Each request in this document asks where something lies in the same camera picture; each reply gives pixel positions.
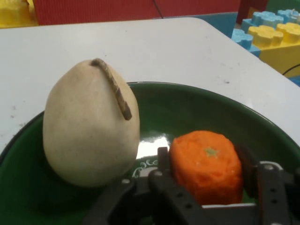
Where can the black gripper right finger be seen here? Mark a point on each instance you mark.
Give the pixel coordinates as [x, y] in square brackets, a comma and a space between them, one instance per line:
[276, 192]

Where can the green plate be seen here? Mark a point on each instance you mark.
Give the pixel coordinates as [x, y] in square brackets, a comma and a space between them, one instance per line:
[187, 110]

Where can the dark blue foam block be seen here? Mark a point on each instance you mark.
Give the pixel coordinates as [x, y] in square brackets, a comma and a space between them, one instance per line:
[222, 23]

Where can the red foam block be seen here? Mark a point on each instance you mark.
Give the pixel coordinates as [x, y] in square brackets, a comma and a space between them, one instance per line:
[254, 2]

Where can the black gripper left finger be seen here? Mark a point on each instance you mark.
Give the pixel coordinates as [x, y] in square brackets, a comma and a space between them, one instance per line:
[164, 199]

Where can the beige toy pear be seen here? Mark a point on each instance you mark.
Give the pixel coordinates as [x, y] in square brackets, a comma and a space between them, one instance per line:
[89, 140]

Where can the green foam block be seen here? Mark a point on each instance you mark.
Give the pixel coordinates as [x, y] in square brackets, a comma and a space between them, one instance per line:
[283, 4]

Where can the light blue foam block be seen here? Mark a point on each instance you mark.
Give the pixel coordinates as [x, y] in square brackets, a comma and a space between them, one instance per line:
[264, 17]

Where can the orange toy fruit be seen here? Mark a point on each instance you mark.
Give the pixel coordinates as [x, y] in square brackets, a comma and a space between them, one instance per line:
[206, 173]

